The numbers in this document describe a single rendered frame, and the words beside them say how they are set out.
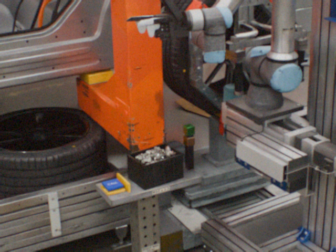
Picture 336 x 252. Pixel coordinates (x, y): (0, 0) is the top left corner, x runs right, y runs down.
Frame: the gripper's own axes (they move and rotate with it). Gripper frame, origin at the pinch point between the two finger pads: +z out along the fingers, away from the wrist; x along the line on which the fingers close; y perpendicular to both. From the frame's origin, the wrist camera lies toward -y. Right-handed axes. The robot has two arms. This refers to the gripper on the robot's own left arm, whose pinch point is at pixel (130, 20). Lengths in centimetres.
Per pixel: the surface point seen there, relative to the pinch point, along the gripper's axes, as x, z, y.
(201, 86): 68, -47, 41
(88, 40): 103, -3, 19
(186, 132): 44, -31, 54
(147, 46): 51, -19, 18
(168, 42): 80, -36, 21
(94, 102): 97, -2, 49
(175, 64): 75, -38, 31
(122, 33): 54, -9, 11
